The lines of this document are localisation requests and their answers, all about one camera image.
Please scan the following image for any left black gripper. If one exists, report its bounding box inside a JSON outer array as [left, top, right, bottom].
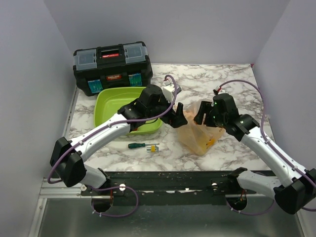
[[147, 94, 188, 128]]

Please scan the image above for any translucent orange plastic bag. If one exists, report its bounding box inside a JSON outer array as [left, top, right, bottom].
[[176, 100, 226, 156]]

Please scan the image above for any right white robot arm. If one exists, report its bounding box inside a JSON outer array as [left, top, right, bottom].
[[194, 93, 316, 214]]

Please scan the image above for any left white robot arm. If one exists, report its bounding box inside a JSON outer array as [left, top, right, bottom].
[[47, 84, 187, 195]]

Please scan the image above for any small yellow metal connector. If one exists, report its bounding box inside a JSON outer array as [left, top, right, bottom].
[[146, 145, 159, 153]]

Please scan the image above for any green plastic basin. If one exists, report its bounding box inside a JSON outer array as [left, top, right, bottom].
[[94, 87, 162, 135]]

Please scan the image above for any black plastic toolbox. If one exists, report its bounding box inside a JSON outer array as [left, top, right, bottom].
[[73, 41, 153, 96]]

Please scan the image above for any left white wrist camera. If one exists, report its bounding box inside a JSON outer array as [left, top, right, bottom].
[[162, 84, 182, 102]]

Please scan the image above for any green handled screwdriver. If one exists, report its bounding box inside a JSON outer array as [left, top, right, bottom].
[[128, 143, 159, 149]]

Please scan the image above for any black metal base rail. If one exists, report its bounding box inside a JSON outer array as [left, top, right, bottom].
[[76, 170, 275, 207]]

